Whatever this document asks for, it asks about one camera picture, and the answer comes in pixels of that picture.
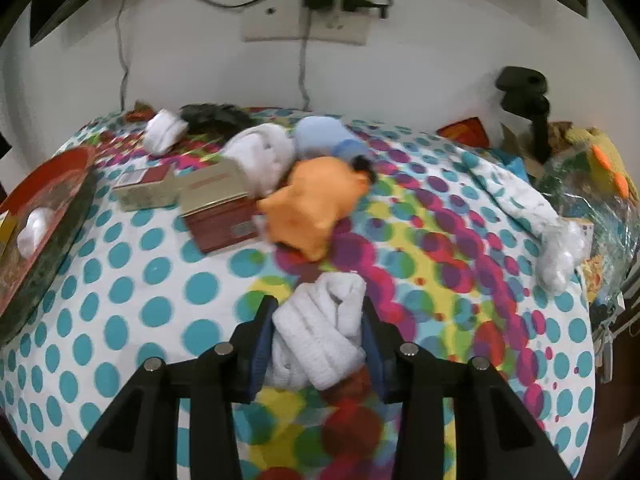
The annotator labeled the small white sock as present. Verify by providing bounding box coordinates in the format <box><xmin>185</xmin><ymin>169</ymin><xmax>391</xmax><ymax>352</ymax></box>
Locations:
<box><xmin>144</xmin><ymin>109</ymin><xmax>188</xmax><ymax>156</ymax></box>

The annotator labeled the large white rolled sock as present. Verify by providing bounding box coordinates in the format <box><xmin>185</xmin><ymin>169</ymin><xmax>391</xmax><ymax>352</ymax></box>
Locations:
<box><xmin>220</xmin><ymin>124</ymin><xmax>296</xmax><ymax>196</ymax></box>

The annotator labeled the yellow printed packet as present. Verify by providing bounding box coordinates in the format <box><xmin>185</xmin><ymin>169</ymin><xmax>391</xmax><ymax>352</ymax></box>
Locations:
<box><xmin>575</xmin><ymin>220</ymin><xmax>626</xmax><ymax>306</ymax></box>

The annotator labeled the brown cardboard box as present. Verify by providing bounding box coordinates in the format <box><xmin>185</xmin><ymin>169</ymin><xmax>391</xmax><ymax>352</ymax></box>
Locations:
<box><xmin>502</xmin><ymin>122</ymin><xmax>546</xmax><ymax>176</ymax></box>

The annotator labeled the red round tray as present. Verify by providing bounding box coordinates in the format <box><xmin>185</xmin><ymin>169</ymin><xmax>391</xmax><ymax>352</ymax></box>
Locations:
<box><xmin>0</xmin><ymin>147</ymin><xmax>98</xmax><ymax>346</ymax></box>

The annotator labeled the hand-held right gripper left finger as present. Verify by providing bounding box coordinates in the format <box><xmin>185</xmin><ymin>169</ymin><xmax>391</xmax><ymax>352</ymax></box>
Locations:
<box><xmin>60</xmin><ymin>295</ymin><xmax>281</xmax><ymax>480</ymax></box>

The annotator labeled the white wall plate round hole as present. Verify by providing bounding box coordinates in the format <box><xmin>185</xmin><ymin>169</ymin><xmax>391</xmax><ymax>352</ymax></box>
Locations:
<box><xmin>241</xmin><ymin>7</ymin><xmax>307</xmax><ymax>42</ymax></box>

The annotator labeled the black clamp stand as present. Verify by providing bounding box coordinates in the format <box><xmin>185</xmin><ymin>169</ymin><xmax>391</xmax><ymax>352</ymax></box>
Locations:
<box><xmin>495</xmin><ymin>66</ymin><xmax>552</xmax><ymax>161</ymax></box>

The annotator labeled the black plug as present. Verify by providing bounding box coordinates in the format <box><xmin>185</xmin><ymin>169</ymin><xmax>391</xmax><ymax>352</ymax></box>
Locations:
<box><xmin>342</xmin><ymin>0</ymin><xmax>390</xmax><ymax>20</ymax></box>

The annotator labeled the white ribbed sock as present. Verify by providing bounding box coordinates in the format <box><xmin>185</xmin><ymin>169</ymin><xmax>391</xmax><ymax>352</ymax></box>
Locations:
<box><xmin>265</xmin><ymin>272</ymin><xmax>368</xmax><ymax>391</ymax></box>

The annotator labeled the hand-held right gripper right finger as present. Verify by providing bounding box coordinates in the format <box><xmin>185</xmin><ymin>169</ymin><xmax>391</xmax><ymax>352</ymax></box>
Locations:
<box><xmin>361</xmin><ymin>296</ymin><xmax>576</xmax><ymax>480</ymax></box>

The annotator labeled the light blue sock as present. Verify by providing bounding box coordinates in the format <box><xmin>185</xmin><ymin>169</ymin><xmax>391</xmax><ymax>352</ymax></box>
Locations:
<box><xmin>292</xmin><ymin>116</ymin><xmax>376</xmax><ymax>166</ymax></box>

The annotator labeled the crumpled white plastic bag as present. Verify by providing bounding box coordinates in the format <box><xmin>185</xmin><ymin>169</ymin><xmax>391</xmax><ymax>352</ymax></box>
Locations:
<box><xmin>535</xmin><ymin>220</ymin><xmax>591</xmax><ymax>296</ymax></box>

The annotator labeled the white printed cloth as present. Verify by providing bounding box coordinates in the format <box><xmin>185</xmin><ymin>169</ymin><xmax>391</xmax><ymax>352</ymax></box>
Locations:
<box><xmin>460</xmin><ymin>152</ymin><xmax>561</xmax><ymax>241</ymax></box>

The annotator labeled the black plastic bag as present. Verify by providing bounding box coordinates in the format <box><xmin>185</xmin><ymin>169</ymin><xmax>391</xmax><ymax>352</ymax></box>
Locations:
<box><xmin>179</xmin><ymin>103</ymin><xmax>256</xmax><ymax>136</ymax></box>

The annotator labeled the charger cable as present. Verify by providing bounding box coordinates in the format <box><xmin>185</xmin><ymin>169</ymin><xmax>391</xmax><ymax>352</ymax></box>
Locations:
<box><xmin>299</xmin><ymin>10</ymin><xmax>312</xmax><ymax>111</ymax></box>

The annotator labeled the clear plastic bag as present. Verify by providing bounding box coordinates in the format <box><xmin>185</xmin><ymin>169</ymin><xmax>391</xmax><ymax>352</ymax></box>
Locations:
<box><xmin>540</xmin><ymin>155</ymin><xmax>640</xmax><ymax>306</ymax></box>

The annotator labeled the blue cloth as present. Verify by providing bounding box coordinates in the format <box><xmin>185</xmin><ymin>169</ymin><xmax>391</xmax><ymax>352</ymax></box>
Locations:
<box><xmin>500</xmin><ymin>152</ymin><xmax>531</xmax><ymax>181</ymax></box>

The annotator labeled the thin hanging cable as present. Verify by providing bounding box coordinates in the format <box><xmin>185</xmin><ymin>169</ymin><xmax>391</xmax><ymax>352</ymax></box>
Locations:
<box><xmin>116</xmin><ymin>0</ymin><xmax>130</xmax><ymax>111</ymax></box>

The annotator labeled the white wall power outlet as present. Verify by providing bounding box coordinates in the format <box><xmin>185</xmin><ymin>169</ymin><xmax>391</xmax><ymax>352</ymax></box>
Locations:
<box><xmin>305</xmin><ymin>0</ymin><xmax>373</xmax><ymax>46</ymax></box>

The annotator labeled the beige and red box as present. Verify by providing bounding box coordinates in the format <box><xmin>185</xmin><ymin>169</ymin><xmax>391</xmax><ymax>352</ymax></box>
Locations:
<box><xmin>112</xmin><ymin>165</ymin><xmax>181</xmax><ymax>212</ymax></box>

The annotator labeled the dark red box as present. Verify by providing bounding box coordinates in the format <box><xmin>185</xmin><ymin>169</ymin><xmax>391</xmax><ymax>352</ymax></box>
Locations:
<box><xmin>179</xmin><ymin>160</ymin><xmax>268</xmax><ymax>255</ymax></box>

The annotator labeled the red orange packet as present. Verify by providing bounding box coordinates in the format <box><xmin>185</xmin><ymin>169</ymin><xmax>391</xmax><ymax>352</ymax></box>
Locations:
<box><xmin>436</xmin><ymin>117</ymin><xmax>488</xmax><ymax>148</ymax></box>

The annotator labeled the white sock ball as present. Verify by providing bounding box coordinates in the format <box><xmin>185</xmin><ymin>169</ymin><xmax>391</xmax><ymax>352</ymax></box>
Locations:
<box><xmin>16</xmin><ymin>207</ymin><xmax>53</xmax><ymax>256</ymax></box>

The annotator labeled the yellow knitted toy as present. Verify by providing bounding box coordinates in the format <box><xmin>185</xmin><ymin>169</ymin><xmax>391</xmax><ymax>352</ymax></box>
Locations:
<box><xmin>565</xmin><ymin>127</ymin><xmax>632</xmax><ymax>198</ymax></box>

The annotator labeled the orange rubber toy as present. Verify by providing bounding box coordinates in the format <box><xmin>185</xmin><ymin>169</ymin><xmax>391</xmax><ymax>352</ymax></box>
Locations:
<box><xmin>256</xmin><ymin>156</ymin><xmax>378</xmax><ymax>262</ymax></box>

